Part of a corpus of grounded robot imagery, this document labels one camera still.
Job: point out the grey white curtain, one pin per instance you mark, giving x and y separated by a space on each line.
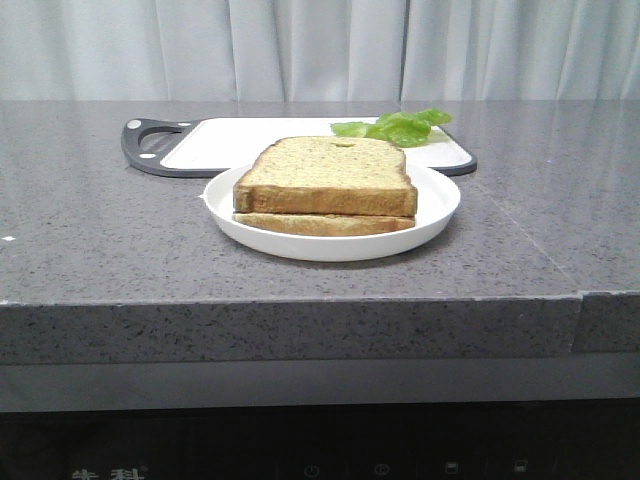
319 50

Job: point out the thin bottom bread slice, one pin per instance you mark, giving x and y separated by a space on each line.
325 225

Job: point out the white round plate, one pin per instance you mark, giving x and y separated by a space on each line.
438 199

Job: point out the thick top bread slice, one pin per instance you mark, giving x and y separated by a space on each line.
328 175

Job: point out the green lettuce leaf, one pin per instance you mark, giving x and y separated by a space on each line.
403 129

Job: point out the white cutting board grey rim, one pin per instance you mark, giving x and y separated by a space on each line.
205 148

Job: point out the black appliance control panel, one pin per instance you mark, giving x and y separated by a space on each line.
596 439

